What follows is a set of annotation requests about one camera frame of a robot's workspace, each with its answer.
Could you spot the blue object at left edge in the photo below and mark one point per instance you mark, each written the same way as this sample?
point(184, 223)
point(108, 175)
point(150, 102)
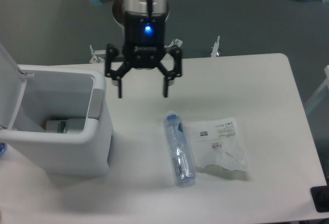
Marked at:
point(3, 148)

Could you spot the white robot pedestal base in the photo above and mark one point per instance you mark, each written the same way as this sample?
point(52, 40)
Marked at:
point(144, 33)

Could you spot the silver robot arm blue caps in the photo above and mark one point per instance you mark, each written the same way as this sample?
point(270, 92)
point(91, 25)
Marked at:
point(144, 7)

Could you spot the torn white plastic bag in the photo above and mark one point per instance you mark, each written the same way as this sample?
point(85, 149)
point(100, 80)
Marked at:
point(218, 142)

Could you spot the clear plastic water bottle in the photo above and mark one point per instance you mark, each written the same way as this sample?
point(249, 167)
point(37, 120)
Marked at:
point(180, 152)

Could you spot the black clamp at table edge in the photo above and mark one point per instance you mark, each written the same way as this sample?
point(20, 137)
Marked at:
point(320, 198)

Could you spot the white green box in bin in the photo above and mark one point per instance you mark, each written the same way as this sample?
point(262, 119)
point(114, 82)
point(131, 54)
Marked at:
point(68, 126)

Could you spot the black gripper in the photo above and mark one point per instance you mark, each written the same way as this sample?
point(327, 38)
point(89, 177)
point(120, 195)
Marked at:
point(141, 60)

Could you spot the white plastic trash can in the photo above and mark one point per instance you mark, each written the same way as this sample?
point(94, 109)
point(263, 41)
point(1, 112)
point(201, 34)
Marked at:
point(33, 94)

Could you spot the white frame at right edge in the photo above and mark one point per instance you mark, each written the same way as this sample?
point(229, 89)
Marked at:
point(318, 95)

